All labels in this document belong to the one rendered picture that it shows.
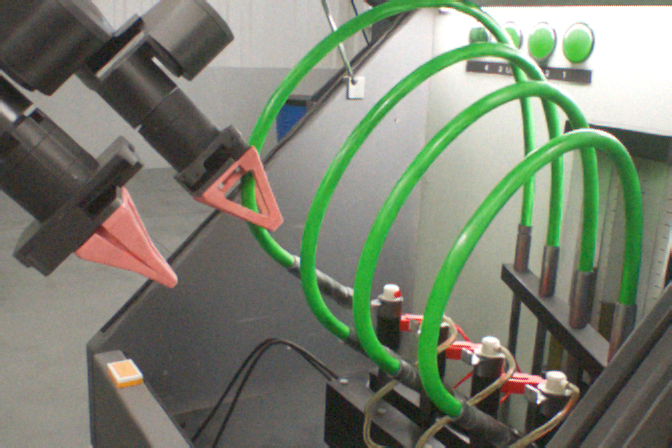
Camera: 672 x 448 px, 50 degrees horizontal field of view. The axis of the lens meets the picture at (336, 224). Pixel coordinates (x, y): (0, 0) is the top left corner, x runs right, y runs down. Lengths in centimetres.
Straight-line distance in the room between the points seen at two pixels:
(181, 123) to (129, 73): 6
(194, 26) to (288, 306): 56
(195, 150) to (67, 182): 19
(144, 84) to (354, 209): 55
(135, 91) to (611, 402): 46
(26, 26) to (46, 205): 11
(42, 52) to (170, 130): 20
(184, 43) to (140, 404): 43
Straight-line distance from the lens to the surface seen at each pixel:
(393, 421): 80
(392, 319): 81
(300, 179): 108
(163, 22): 69
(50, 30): 49
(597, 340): 76
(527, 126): 89
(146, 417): 87
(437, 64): 68
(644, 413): 56
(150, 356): 107
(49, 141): 51
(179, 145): 67
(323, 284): 76
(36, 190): 51
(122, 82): 67
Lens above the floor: 138
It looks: 15 degrees down
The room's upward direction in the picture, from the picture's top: 3 degrees clockwise
